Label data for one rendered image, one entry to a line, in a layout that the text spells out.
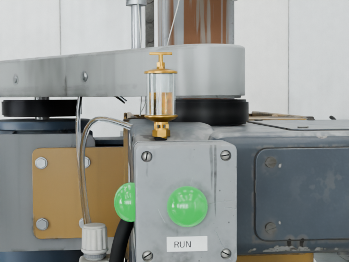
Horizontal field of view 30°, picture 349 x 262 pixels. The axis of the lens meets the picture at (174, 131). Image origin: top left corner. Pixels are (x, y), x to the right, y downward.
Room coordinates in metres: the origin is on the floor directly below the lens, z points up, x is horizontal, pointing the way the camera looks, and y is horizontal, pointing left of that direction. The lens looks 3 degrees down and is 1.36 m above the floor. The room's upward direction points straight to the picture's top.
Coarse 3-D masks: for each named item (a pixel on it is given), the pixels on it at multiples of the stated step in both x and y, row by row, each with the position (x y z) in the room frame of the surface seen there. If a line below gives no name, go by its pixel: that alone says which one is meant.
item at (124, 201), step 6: (126, 186) 0.49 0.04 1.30; (132, 186) 0.49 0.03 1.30; (120, 192) 0.48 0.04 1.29; (126, 192) 0.48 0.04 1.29; (132, 192) 0.48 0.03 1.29; (114, 198) 0.49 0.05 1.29; (120, 198) 0.48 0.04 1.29; (126, 198) 0.48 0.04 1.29; (132, 198) 0.48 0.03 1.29; (114, 204) 0.49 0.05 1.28; (120, 204) 0.48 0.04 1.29; (126, 204) 0.48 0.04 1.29; (132, 204) 0.48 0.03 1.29; (120, 210) 0.48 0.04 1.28; (126, 210) 0.48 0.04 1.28; (132, 210) 0.48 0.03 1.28; (120, 216) 0.48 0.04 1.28; (126, 216) 0.48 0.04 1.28; (132, 216) 0.48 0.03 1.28
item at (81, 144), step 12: (120, 96) 0.86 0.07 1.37; (96, 120) 0.62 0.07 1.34; (108, 120) 0.62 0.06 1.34; (120, 120) 0.62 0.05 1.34; (84, 132) 0.64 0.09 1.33; (84, 144) 0.66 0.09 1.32; (84, 156) 0.67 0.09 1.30; (84, 168) 0.69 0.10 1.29; (84, 180) 0.70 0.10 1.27; (84, 192) 0.72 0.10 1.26; (84, 204) 0.73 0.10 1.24; (84, 216) 0.77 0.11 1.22
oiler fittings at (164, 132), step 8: (160, 56) 0.55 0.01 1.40; (160, 64) 0.55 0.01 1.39; (144, 72) 0.55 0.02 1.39; (152, 72) 0.54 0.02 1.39; (160, 72) 0.54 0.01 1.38; (168, 72) 0.54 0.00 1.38; (176, 72) 0.55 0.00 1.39; (152, 120) 0.55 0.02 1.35; (160, 120) 0.55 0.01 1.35; (168, 120) 0.55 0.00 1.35; (160, 128) 0.55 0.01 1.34; (160, 136) 0.55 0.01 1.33
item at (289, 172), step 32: (192, 128) 0.57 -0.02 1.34; (224, 128) 0.60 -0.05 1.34; (256, 128) 0.59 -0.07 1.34; (288, 128) 0.57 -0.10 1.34; (320, 128) 0.55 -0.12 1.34; (128, 160) 0.72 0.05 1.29; (256, 160) 0.53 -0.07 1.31; (288, 160) 0.53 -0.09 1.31; (320, 160) 0.53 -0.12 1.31; (256, 192) 0.53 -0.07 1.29; (288, 192) 0.53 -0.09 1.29; (320, 192) 0.53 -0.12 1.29; (256, 224) 0.53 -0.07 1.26; (288, 224) 0.53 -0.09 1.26; (320, 224) 0.53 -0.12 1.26
